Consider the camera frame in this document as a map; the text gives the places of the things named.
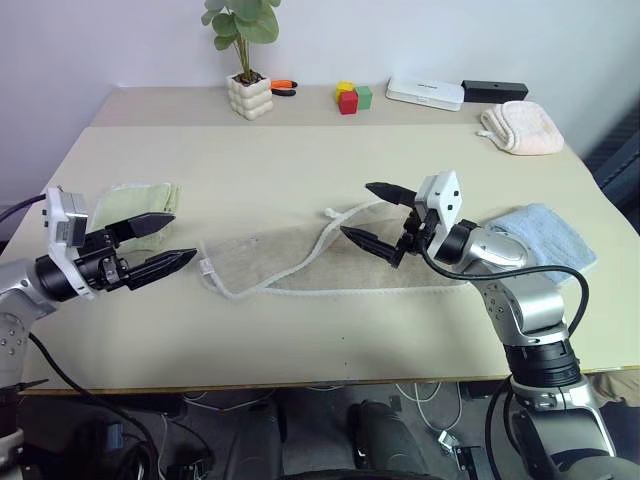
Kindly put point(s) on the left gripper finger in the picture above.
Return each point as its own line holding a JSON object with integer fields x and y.
{"x": 145, "y": 226}
{"x": 160, "y": 265}

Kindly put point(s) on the white flat box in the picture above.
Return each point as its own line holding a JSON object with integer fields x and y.
{"x": 425, "y": 92}

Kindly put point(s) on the small blue box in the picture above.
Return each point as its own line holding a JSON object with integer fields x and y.
{"x": 115, "y": 436}

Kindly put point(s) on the dark ribbed radiator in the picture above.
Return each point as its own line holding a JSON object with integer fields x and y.
{"x": 620, "y": 155}

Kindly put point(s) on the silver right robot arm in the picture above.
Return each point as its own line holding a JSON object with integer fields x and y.
{"x": 540, "y": 305}

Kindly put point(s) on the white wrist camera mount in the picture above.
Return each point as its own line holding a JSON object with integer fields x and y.
{"x": 56, "y": 216}
{"x": 445, "y": 195}

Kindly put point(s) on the yellow cube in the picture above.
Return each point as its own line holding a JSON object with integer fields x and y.
{"x": 344, "y": 87}

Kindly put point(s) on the light blue folded towel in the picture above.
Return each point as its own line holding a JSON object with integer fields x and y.
{"x": 555, "y": 235}

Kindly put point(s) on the green cube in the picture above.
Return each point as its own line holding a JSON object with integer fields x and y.
{"x": 365, "y": 99}

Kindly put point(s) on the white folded item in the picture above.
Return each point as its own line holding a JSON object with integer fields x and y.
{"x": 250, "y": 97}

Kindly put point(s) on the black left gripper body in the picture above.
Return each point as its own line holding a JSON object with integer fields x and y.
{"x": 102, "y": 262}

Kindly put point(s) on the black oblong box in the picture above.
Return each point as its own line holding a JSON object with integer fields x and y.
{"x": 495, "y": 91}

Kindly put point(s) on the pale pink folded towel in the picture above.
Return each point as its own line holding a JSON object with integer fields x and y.
{"x": 525, "y": 127}

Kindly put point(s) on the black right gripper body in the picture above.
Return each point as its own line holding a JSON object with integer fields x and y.
{"x": 417, "y": 232}

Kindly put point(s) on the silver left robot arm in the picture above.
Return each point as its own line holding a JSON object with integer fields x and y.
{"x": 15, "y": 285}

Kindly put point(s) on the green leafy plant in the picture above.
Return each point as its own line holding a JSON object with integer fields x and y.
{"x": 245, "y": 22}

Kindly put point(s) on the light green cloth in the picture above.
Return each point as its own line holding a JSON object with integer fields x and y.
{"x": 145, "y": 197}

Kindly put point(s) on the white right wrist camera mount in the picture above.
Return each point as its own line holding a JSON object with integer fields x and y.
{"x": 445, "y": 195}

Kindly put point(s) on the beige towel with white trim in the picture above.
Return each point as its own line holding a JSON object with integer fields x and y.
{"x": 350, "y": 275}

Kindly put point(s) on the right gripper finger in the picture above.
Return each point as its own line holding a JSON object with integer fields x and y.
{"x": 372, "y": 241}
{"x": 392, "y": 193}

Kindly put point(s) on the red cube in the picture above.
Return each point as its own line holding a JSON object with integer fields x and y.
{"x": 348, "y": 103}

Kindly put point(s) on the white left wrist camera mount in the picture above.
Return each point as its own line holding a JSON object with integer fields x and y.
{"x": 56, "y": 216}

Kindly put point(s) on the dark rounded shape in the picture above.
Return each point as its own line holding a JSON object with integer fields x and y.
{"x": 390, "y": 440}

